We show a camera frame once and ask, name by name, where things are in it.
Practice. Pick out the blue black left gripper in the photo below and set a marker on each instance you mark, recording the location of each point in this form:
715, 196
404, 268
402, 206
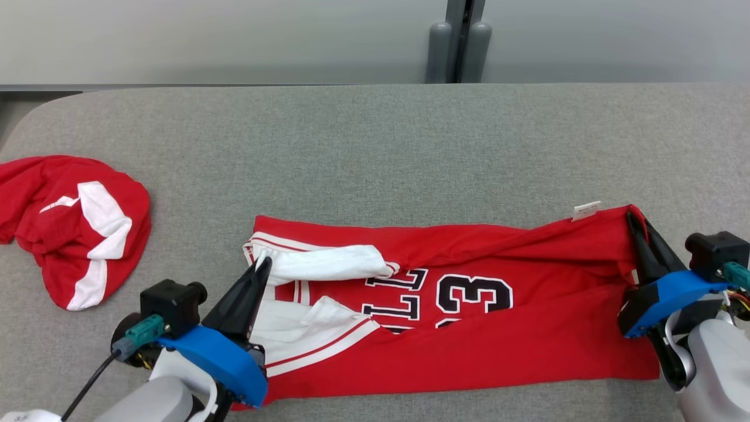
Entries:
228, 363

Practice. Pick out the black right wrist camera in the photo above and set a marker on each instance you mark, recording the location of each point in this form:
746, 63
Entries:
715, 252

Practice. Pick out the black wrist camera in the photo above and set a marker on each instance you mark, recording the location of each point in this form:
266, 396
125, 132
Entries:
715, 252
170, 305

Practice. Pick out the red white basketball jersey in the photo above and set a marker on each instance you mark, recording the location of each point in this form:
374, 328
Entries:
498, 351

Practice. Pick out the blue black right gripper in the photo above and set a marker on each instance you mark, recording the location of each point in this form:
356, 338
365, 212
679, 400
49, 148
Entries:
668, 293

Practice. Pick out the teal camera connector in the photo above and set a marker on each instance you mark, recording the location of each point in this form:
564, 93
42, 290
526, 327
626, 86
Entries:
143, 330
738, 275

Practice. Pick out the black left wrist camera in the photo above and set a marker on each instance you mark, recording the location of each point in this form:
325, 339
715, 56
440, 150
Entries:
170, 305

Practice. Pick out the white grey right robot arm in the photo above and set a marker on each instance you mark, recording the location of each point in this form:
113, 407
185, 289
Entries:
715, 375

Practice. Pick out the red shorts with white stripe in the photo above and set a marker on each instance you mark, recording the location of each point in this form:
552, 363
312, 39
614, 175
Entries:
35, 193

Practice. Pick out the grey partition post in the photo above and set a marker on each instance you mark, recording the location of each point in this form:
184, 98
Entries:
439, 53

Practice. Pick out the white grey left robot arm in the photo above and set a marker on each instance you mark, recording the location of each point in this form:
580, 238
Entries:
152, 404

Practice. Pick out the teal right camera connector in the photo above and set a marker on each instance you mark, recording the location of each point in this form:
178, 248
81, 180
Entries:
738, 275

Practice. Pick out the teal left camera connector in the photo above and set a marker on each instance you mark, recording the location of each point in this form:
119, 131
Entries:
143, 330

